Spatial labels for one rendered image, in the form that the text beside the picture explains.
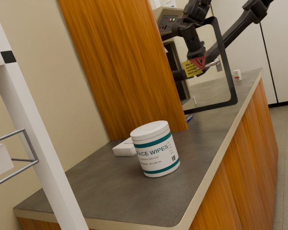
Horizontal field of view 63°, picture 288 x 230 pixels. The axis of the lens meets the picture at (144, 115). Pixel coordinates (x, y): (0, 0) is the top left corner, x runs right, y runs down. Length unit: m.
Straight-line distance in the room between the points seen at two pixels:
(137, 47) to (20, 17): 0.55
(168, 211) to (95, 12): 0.98
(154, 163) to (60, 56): 0.82
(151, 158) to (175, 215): 0.22
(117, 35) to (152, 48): 0.19
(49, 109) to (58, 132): 0.12
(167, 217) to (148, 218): 0.05
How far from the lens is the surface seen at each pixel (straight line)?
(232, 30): 1.29
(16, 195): 1.12
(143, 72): 1.14
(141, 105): 1.19
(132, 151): 1.02
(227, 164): 1.02
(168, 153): 0.75
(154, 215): 0.61
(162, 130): 0.73
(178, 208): 0.61
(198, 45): 1.02
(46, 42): 1.32
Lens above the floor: 1.28
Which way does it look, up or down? 11 degrees down
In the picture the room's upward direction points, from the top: 19 degrees counter-clockwise
